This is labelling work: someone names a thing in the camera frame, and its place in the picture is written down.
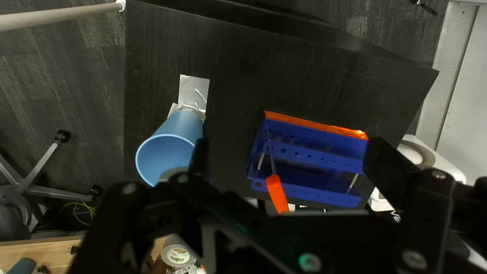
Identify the grey office chair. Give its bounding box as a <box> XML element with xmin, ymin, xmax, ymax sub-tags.
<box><xmin>0</xmin><ymin>130</ymin><xmax>102</xmax><ymax>241</ymax></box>

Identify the blue plastic cup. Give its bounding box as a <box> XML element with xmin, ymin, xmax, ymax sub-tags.
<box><xmin>134</xmin><ymin>108</ymin><xmax>204</xmax><ymax>188</ymax></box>

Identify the grey metal rod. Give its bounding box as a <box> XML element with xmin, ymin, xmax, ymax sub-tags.
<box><xmin>0</xmin><ymin>0</ymin><xmax>126</xmax><ymax>32</ymax></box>

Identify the blue orange tool holder rack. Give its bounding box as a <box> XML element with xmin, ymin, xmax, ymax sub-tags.
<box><xmin>247</xmin><ymin>111</ymin><xmax>368</xmax><ymax>209</ymax></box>

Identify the white paper roll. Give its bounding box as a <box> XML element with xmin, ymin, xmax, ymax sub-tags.
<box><xmin>397</xmin><ymin>134</ymin><xmax>466</xmax><ymax>183</ymax></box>

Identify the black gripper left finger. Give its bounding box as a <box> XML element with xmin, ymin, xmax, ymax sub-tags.
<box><xmin>69</xmin><ymin>139</ymin><xmax>265</xmax><ymax>274</ymax></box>

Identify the orange handled screwdriver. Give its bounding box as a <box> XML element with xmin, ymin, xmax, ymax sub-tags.
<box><xmin>265</xmin><ymin>174</ymin><xmax>289</xmax><ymax>213</ymax></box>

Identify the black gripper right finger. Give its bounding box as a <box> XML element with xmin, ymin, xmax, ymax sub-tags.
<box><xmin>269</xmin><ymin>137</ymin><xmax>486</xmax><ymax>274</ymax></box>

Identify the steel bit in rack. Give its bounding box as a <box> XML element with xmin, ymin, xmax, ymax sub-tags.
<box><xmin>347</xmin><ymin>174</ymin><xmax>359</xmax><ymax>194</ymax></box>
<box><xmin>256</xmin><ymin>145</ymin><xmax>266</xmax><ymax>172</ymax></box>

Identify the wooden board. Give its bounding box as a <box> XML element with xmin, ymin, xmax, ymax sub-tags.
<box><xmin>0</xmin><ymin>236</ymin><xmax>82</xmax><ymax>274</ymax></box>

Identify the silver tape patch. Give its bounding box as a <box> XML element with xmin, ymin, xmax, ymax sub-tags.
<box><xmin>169</xmin><ymin>75</ymin><xmax>210</xmax><ymax>115</ymax></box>

